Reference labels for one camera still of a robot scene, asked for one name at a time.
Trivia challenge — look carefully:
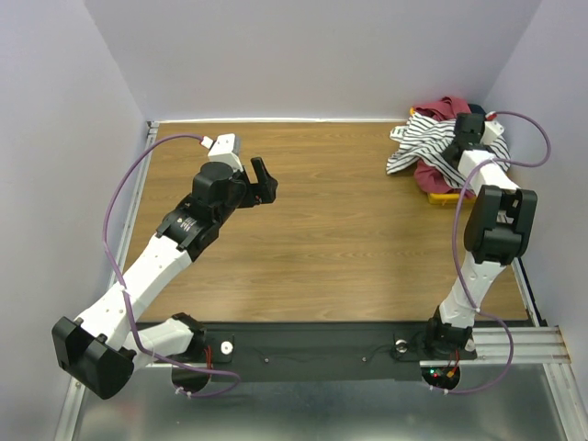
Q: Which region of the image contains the black white striped tank top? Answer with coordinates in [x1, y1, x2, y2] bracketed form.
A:
[386, 113, 510, 192]

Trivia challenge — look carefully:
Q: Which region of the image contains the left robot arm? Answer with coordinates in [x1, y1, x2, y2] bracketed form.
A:
[51, 157, 278, 400]

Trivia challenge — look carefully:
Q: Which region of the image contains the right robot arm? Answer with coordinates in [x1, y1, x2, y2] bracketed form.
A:
[423, 113, 537, 358]

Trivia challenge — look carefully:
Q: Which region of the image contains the dark navy tank top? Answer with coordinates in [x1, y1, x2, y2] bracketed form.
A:
[468, 103, 487, 115]

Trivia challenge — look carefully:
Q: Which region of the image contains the maroon red tank top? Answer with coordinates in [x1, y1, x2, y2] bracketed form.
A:
[413, 96, 477, 199]

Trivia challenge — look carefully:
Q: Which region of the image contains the yellow plastic bin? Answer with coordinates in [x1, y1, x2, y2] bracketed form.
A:
[409, 106, 477, 206]

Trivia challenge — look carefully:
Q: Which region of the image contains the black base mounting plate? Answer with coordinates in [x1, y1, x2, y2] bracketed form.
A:
[205, 322, 476, 382]

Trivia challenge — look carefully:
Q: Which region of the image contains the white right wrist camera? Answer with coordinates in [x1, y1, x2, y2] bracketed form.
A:
[481, 111, 504, 145]

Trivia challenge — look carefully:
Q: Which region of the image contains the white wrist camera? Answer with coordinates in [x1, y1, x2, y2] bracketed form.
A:
[481, 111, 504, 145]
[208, 133, 243, 172]

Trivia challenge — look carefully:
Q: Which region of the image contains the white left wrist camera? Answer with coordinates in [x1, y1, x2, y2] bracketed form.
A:
[208, 133, 243, 172]

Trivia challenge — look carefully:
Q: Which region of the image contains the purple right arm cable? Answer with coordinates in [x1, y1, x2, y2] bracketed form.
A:
[426, 109, 552, 396]

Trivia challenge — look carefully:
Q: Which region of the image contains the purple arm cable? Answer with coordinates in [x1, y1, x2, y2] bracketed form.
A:
[101, 132, 243, 400]
[426, 109, 552, 396]

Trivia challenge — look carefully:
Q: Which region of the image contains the left aluminium side rail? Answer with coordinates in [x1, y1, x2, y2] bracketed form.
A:
[107, 121, 160, 289]

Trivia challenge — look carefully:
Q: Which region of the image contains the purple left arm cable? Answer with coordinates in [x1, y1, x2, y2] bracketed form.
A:
[101, 132, 243, 400]

